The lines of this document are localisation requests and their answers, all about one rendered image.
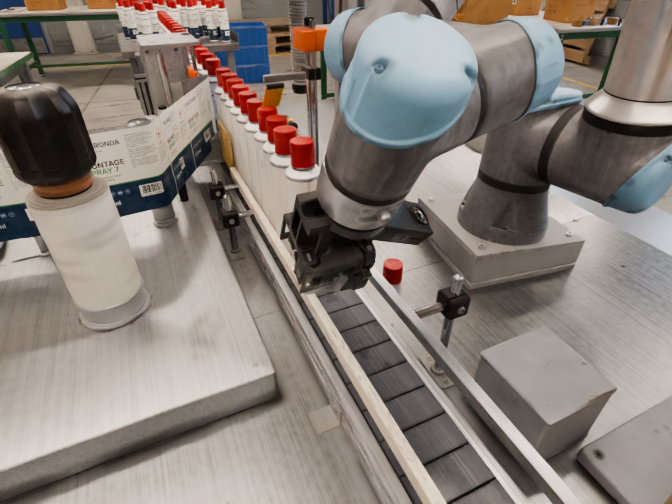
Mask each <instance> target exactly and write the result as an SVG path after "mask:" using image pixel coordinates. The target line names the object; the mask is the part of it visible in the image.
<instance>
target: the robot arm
mask: <svg viewBox="0 0 672 504"><path fill-rule="evenodd" d="M464 1H465V0H371V1H370V3H369V4H368V6H367V7H366V8H365V7H357V8H355V9H349V10H346V11H344V12H342V13H341V14H339V15H338V16H337V17H336V18H335V19H334V20H333V21H332V23H331V25H330V26H329V28H328V31H327V33H326V37H325V42H324V57H325V62H326V66H327V68H328V70H329V72H330V74H331V75H332V77H333V78H334V79H335V80H337V81H338V82H339V83H341V88H340V94H339V104H338V108H337V112H336V116H335V119H334V123H333V127H332V131H331V134H330V138H329V142H328V145H327V149H326V151H325V154H324V157H323V161H322V165H321V168H320V172H319V175H318V179H317V185H316V190H315V191H311V192H306V193H301V194H296V198H295V203H294V208H293V212H290V213H286V214H284V215H283V221H282V227H281V232H280V240H283V239H287V238H288V242H289V243H290V246H291V248H292V250H297V251H295V252H294V258H295V263H294V270H293V272H294V274H295V276H296V278H297V281H298V284H299V285H301V284H302V285H301V288H300V291H299V292H300V294H302V293H304V294H305V295H310V294H314V293H319V292H323V291H328V290H331V291H334V292H340V291H344V290H348V289H352V290H353V291H354V290H357V289H361V288H363V287H365V286H366V284H367V282H368V280H369V277H370V276H372V273H371V271H370V269H371V268H372V267H373V266H374V263H375V262H376V261H375V258H376V249H375V246H374V244H373V242H372V241H373V240H377V241H385V242H394V243H402V244H411V245H418V244H420V243H421V242H422V241H424V240H425V239H427V238H428V237H429V236H431V235H432V234H433V233H434V232H433V230H432V229H431V227H430V225H429V220H428V217H427V215H426V214H425V212H424V211H423V209H422V208H421V207H420V206H419V205H418V203H415V202H411V201H407V200H404V199H405V198H406V196H407V194H408V193H409V192H410V191H411V189H412V187H413V186H414V184H415V183H416V181H417V180H418V178H419V176H420V175H421V173H422V172H423V170H424V169H425V167H426V166H427V164H428V163H429V162H431V161H432V160H433V159H435V158H436V157H438V156H440V155H442V154H444V153H447V152H449V151H451V150H453V149H455V148H457V147H459V146H461V145H463V144H465V143H467V142H469V141H471V140H473V139H475V138H477V137H479V136H481V135H484V134H486V133H487V136H486V140H485V144H484V149H483V153H482V157H481V161H480V165H479V169H478V173H477V177H476V179H475V181H474V182H473V184H472V185H471V187H470V188H469V190H468V192H467V193H466V195H465V197H464V198H463V200H462V201H461V203H460V205H459V209H458V213H457V220H458V222H459V224H460V225H461V226H462V227H463V228H464V229H465V230H466V231H468V232H469V233H471V234H473V235H475V236H477V237H479V238H481V239H484V240H487V241H490V242H493V243H498V244H503V245H511V246H524V245H531V244H535V243H537V242H539V241H541V240H542V239H543V238H544V236H545V233H546V231H547V228H548V225H549V218H548V192H549V189H550V186H551V185H553V186H556V187H558V188H561V189H564V190H566V191H569V192H571V193H574V194H576V195H579V196H582V197H584V198H587V199H589V200H592V201H595V202H597V203H600V204H602V206H603V207H611V208H614V209H617V210H619V211H622V212H625V213H629V214H637V213H641V212H644V211H646V210H647V209H649V208H650V207H652V206H653V205H654V204H655V203H656V202H657V201H658V200H659V199H660V198H661V197H662V196H663V195H664V194H665V193H666V192H667V191H668V190H669V189H670V188H671V187H672V0H631V1H630V4H629V7H628V10H627V14H626V17H625V20H624V23H623V26H622V30H621V33H620V36H619V39H618V43H617V46H616V49H615V52H614V55H613V59H612V62H611V65H610V68H609V71H608V75H607V78H606V81H605V84H604V87H603V88H602V89H601V90H599V91H598V92H596V93H594V94H593V95H591V96H590V97H588V98H587V100H586V102H585V105H581V104H580V102H582V100H583V98H582V95H583V94H582V92H581V91H579V90H576V89H571V88H560V87H558V85H559V83H560V81H561V78H562V75H563V73H564V72H563V70H564V50H563V46H562V43H561V40H560V38H559V36H558V34H557V33H556V31H555V30H554V29H553V28H552V27H551V26H550V25H549V24H548V23H546V22H545V21H543V20H541V19H538V18H535V17H519V18H511V17H510V18H504V19H502V20H499V21H498V22H496V23H495V24H491V25H479V24H472V23H463V22H455V21H451V20H452V18H453V17H454V16H455V14H456V13H457V11H458V10H459V8H460V7H461V5H462V4H463V3H464ZM286 224H287V227H288V229H289V231H288V232H285V228H286ZM308 282H310V285H308V286H306V285H307V283H308Z"/></svg>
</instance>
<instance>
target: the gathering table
mask: <svg viewBox="0 0 672 504"><path fill-rule="evenodd" d="M115 28H116V33H117V39H118V44H119V46H120V50H121V53H122V56H123V59H128V58H129V60H130V64H131V68H132V72H133V74H139V73H138V69H137V67H136V64H135V60H134V55H135V52H139V49H138V45H137V42H132V41H131V40H126V39H125V36H124V34H123V30H122V27H121V24H115ZM230 36H231V42H230V43H222V39H221V40H219V42H210V40H209V38H204V39H201V40H200V41H199V43H201V44H203V48H207V49H208V52H210V53H213V54H214V58H216V55H215V52H217V51H226V57H227V64H228V68H230V69H231V72H233V73H236V74H237V72H236V65H235V57H234V50H240V49H239V39H238V34H237V33H236V32H235V31H232V30H230Z"/></svg>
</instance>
